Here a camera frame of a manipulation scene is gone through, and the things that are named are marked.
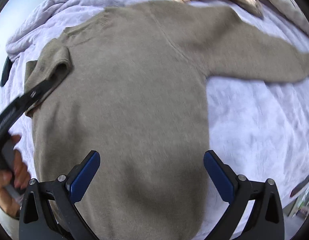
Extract brown knit sweater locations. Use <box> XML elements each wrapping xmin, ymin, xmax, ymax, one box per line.
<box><xmin>25</xmin><ymin>1</ymin><xmax>309</xmax><ymax>239</ymax></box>

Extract person's left hand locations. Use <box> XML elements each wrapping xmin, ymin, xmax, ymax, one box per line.
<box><xmin>0</xmin><ymin>149</ymin><xmax>31</xmax><ymax>218</ymax></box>

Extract lavender embossed bed blanket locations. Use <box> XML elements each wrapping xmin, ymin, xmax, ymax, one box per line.
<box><xmin>0</xmin><ymin>0</ymin><xmax>309</xmax><ymax>205</ymax></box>

